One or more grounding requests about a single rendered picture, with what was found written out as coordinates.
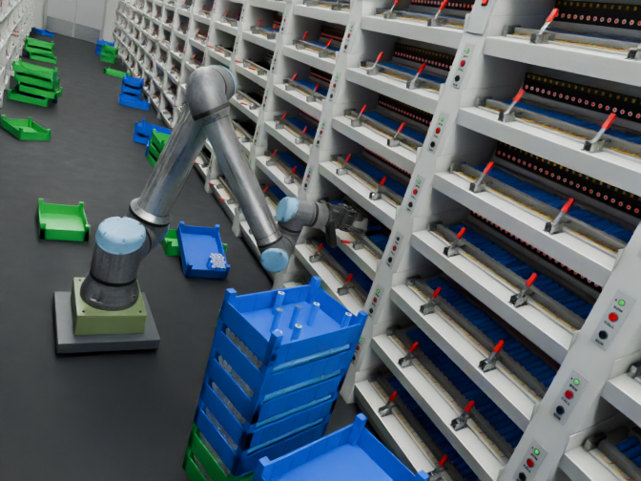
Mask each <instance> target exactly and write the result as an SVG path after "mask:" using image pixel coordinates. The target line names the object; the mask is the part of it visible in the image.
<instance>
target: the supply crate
mask: <svg viewBox="0 0 641 481"><path fill-rule="evenodd" d="M320 284H321V278H319V277H318V276H316V277H312V280H311V282H310V284H307V285H301V286H295V287H289V288H282V289H277V290H270V291H264V292H259V293H252V294H246V295H240V296H237V291H236V290H235V289H234V288H229V289H226V290H225V294H224V298H223V302H222V306H221V309H220V314H219V318H220V319H221V320H222V321H223V322H224V323H225V324H226V325H227V326H228V327H229V328H230V329H231V330H232V331H233V332H234V333H235V334H236V335H237V336H238V338H239V339H240V340H241V341H242V342H243V343H244V344H245V345H246V346H247V347H248V348H249V349H250V350H251V351H252V352H253V353H254V354H255V355H256V356H257V357H258V358H259V359H260V360H261V361H262V362H263V363H264V364H265V365H266V366H267V367H270V366H276V365H279V364H283V363H286V362H289V361H293V360H296V359H299V358H302V357H305V356H309V355H312V354H316V353H319V352H322V351H325V350H328V349H331V348H335V347H338V346H342V345H347V344H351V343H354V342H357V341H359V340H360V337H361V335H362V331H363V328H364V325H365V322H366V320H367V317H368V314H367V313H366V312H364V311H359V312H358V315H357V316H356V315H355V314H353V313H352V312H351V311H349V310H348V309H347V308H346V307H344V306H343V305H342V304H340V303H339V302H337V301H336V300H335V299H334V298H332V297H331V296H330V295H328V294H327V293H326V292H324V291H323V290H322V289H321V288H320ZM278 291H283V292H284V293H285V294H284V298H283V301H282V304H281V308H282V309H283V313H282V316H281V320H280V323H279V330H281V331H282V334H281V333H280V332H279V331H278V330H277V331H273V332H271V333H270V327H271V324H272V322H273V318H274V315H273V314H272V311H273V307H274V304H275V300H276V297H277V295H278ZM313 302H317V303H319V304H320V308H319V311H318V314H317V317H316V320H315V322H314V325H313V326H308V325H307V324H306V323H307V320H308V317H309V314H310V311H311V308H312V304H313ZM296 304H300V305H301V306H302V310H301V313H300V317H299V320H298V324H301V325H302V329H301V332H300V337H299V338H298V339H297V340H294V341H290V338H291V335H292V332H293V330H292V329H290V328H289V324H290V321H291V318H292V314H293V311H294V308H295V305H296ZM345 312H349V313H351V314H352V317H351V320H350V323H349V325H348V326H346V327H343V328H340V327H341V322H342V319H343V317H344V314H345Z"/></svg>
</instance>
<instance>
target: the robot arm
mask: <svg viewBox="0 0 641 481"><path fill-rule="evenodd" d="M235 91H236V80H235V78H234V76H233V74H232V73H231V72H230V71H229V70H228V69H227V68H225V67H223V66H220V65H210V66H208V67H201V68H198V69H196V70H194V71H193V72H192V73H191V74H190V76H189V78H188V80H187V84H186V97H187V101H186V103H185V105H184V107H183V109H182V111H181V113H180V115H179V117H178V119H177V122H176V125H175V127H174V129H173V130H172V132H171V134H170V136H169V138H168V140H167V142H166V144H165V146H164V148H163V150H162V153H161V155H160V157H159V159H158V161H157V163H156V165H155V168H154V170H153V171H152V173H151V175H150V177H149V179H148V182H147V184H146V186H145V188H144V190H143V192H142V194H141V196H140V198H138V199H133V200H132V202H131V204H130V206H129V208H128V210H127V212H126V214H125V216H124V218H123V219H122V218H121V217H113V218H108V219H106V220H103V221H102V222H101V223H100V224H99V226H98V229H97V231H96V234H95V243H94V248H93V258H92V263H91V269H90V273H89V274H88V276H87V277H86V279H85V280H84V281H83V283H82V284H81V286H80V292H79V294H80V297H81V299H82V300H83V302H84V303H86V304H88V305H89V306H91V307H94V308H96V309H100V310H105V311H120V310H125V309H128V308H130V307H132V306H133V305H135V303H136V302H137V299H138V287H137V282H136V276H137V271H138V267H139V264H140V262H141V260H142V259H143V258H144V257H145V256H147V255H148V253H150V252H151V251H152V250H153V249H154V248H155V247H156V246H157V245H158V244H159V243H160V242H162V241H163V239H164V238H165V237H166V235H167V233H168V230H169V223H170V221H171V214H170V213H169V211H170V209H171V207H172V205H173V203H174V202H175V200H176V197H177V195H178V193H179V191H180V189H181V187H182V185H183V183H184V181H185V179H186V177H188V175H189V173H190V171H191V169H192V167H193V165H194V163H195V161H196V158H197V156H198V154H199V152H200V151H201V149H202V147H203V145H204V143H205V141H206V139H207V137H208V139H209V142H210V144H211V146H212V148H213V150H214V152H215V154H216V157H217V160H218V162H219V164H220V166H221V168H222V171H223V173H224V175H225V176H226V178H227V180H228V182H229V185H230V187H231V189H232V191H233V193H234V195H235V197H236V200H237V202H238V205H239V207H240V209H241V211H242V214H243V216H244V217H245V219H246V221H247V223H248V225H249V228H250V230H251V232H252V234H253V236H254V238H255V240H256V243H257V246H258V250H259V252H260V254H261V255H260V263H261V265H262V267H263V268H264V269H265V270H267V271H269V272H272V273H278V272H280V271H282V270H284V269H285V268H286V266H287V265H288V263H289V261H290V258H291V255H292V254H293V252H294V248H295V246H296V243H297V241H298V238H299V236H300V232H301V230H302V227H303V226H308V227H314V228H319V229H321V228H323V227H325V233H326V242H327V244H328V245H329V246H330V247H331V248H335V247H337V238H336V229H340V230H342V231H344V232H350V233H355V234H362V233H366V232H369V231H371V229H369V228H367V224H368V218H364V219H363V220H362V213H358V212H356V211H355V210H354V209H353V208H352V207H351V206H350V205H346V204H341V203H338V205H334V204H331V203H330V202H326V204H323V203H318V202H314V201H309V200H304V199H297V198H289V197H286V198H283V199H282V200H281V201H280V202H279V205H278V207H277V208H278V209H277V211H276V217H277V220H278V223H276V221H275V219H274V217H273V215H272V212H271V210H270V208H269V206H268V203H267V201H266V199H265V197H264V195H263V193H262V191H261V189H260V186H259V184H258V181H257V179H256V176H255V174H254V172H253V170H252V167H251V165H250V163H249V161H248V158H247V156H246V155H245V153H244V150H243V148H242V146H241V144H240V141H239V139H238V136H237V133H236V131H235V129H234V127H233V124H232V122H231V120H230V118H229V116H228V112H229V109H230V106H229V103H228V100H229V99H230V98H231V97H232V96H233V95H234V93H235Z"/></svg>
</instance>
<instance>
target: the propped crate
mask: <svg viewBox="0 0 641 481"><path fill-rule="evenodd" d="M218 230H219V224H216V226H215V228H210V227H200V226H190V225H184V221H181V222H180V223H179V226H178V228H177V231H176V235H177V241H178V246H179V252H180V257H181V262H182V267H183V272H184V277H190V278H214V279H226V277H227V275H228V273H229V270H230V268H231V266H230V264H227V261H226V257H225V253H224V250H223V246H222V242H221V238H220V234H219V232H218ZM211 253H214V254H215V253H217V254H221V255H222V256H223V257H224V261H225V262H226V263H225V267H226V269H225V270H209V269H208V267H207V266H206V263H207V261H208V259H209V257H210V255H211Z"/></svg>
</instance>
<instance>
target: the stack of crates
mask: <svg viewBox="0 0 641 481"><path fill-rule="evenodd" d="M366 420H367V417H366V416H364V415H363V414H362V413H360V414H358V415H356V418H355V421H354V423H353V424H351V425H349V426H346V427H344V428H342V429H339V430H337V431H335V432H332V433H330V434H328V435H326V436H324V437H322V438H321V439H318V440H316V441H314V442H312V443H310V444H308V445H306V446H304V447H301V448H299V449H297V450H294V451H292V452H290V453H287V454H285V455H283V456H282V457H280V458H278V459H276V460H273V461H270V460H269V459H268V457H267V456H265V457H263V458H261V459H259V460H258V463H257V467H256V470H255V473H254V476H253V479H252V481H427V480H428V478H429V475H428V474H427V473H426V472H425V471H424V470H421V471H419V472H418V473H417V475H415V474H414V473H413V472H412V471H411V470H409V469H408V468H407V467H406V466H405V465H404V464H403V463H402V462H401V461H400V460H399V459H398V458H397V457H396V456H395V455H394V454H393V453H392V452H391V451H390V450H388V449H387V448H386V447H385V446H384V445H383V444H382V443H381V442H380V441H379V440H378V439H377V438H376V437H375V436H374V435H373V434H372V433H371V432H370V431H368V430H367V429H366V428H365V427H364V425H365V423H366Z"/></svg>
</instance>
